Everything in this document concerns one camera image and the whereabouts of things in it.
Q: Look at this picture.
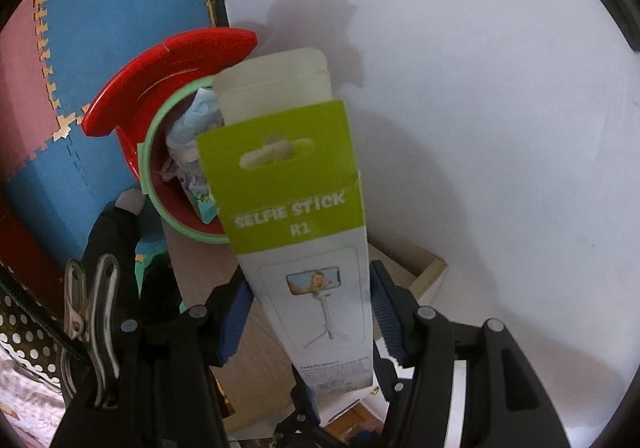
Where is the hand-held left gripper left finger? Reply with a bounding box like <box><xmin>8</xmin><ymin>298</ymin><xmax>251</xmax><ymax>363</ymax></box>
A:
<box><xmin>49</xmin><ymin>273</ymin><xmax>256</xmax><ymax>448</ymax></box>

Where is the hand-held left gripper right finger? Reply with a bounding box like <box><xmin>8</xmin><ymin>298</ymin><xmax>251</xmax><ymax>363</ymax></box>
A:
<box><xmin>370</xmin><ymin>259</ymin><xmax>572</xmax><ymax>448</ymax></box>

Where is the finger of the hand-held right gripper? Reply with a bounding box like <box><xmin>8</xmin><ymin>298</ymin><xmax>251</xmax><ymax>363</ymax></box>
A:
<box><xmin>274</xmin><ymin>363</ymin><xmax>401</xmax><ymax>448</ymax></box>

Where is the green white carton box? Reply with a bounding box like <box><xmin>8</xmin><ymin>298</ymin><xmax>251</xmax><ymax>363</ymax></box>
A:
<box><xmin>196</xmin><ymin>47</ymin><xmax>375</xmax><ymax>390</ymax></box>

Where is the red trash bin green rim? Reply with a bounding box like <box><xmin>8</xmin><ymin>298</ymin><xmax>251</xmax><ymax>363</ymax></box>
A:
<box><xmin>81</xmin><ymin>27</ymin><xmax>261</xmax><ymax>247</ymax></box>

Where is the green foam floor mat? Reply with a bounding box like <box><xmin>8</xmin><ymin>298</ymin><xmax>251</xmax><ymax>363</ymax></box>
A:
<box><xmin>134</xmin><ymin>240</ymin><xmax>173</xmax><ymax>301</ymax></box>

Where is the metal spring clip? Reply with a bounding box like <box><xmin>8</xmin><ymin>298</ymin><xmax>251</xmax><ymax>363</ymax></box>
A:
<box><xmin>61</xmin><ymin>254</ymin><xmax>123</xmax><ymax>411</ymax></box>

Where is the black cloth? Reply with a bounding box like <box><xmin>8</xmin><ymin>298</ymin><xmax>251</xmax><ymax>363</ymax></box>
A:
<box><xmin>81</xmin><ymin>208</ymin><xmax>186</xmax><ymax>314</ymax></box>

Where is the teal snack packet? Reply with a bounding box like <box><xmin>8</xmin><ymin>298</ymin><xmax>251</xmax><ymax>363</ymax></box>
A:
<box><xmin>167</xmin><ymin>87</ymin><xmax>226</xmax><ymax>151</ymax></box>

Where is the pink foam floor mat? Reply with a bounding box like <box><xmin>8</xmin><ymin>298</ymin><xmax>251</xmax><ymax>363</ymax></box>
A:
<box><xmin>0</xmin><ymin>3</ymin><xmax>61</xmax><ymax>174</ymax></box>

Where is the blue foam floor mat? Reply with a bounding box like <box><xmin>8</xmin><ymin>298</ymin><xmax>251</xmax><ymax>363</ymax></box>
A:
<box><xmin>5</xmin><ymin>0</ymin><xmax>221</xmax><ymax>259</ymax></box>

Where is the light wooden frame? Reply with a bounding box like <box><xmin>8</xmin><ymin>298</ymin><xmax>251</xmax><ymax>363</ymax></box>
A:
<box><xmin>370</xmin><ymin>244</ymin><xmax>448</xmax><ymax>306</ymax></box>

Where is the black cable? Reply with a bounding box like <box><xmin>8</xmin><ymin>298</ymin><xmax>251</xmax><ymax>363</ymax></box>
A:
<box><xmin>0</xmin><ymin>262</ymin><xmax>88</xmax><ymax>361</ymax></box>

